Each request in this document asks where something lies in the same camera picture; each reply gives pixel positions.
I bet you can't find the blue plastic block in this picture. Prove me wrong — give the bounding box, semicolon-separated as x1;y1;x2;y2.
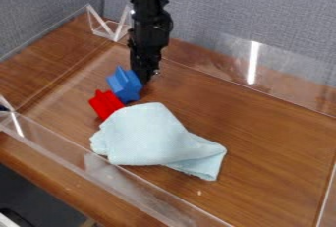
106;66;142;103

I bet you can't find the clear acrylic corner bracket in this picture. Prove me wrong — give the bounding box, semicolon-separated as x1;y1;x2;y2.
86;5;130;42

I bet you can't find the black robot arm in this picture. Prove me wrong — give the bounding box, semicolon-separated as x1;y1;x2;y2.
126;0;173;85

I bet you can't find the red plastic block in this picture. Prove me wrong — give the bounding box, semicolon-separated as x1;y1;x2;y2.
89;89;125;120

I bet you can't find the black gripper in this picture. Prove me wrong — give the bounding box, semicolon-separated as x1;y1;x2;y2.
126;9;173;85

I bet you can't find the clear acrylic enclosure wall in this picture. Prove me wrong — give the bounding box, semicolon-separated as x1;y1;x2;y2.
0;7;336;227

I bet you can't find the light blue cloth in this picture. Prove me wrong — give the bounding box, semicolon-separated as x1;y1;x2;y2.
90;102;226;181

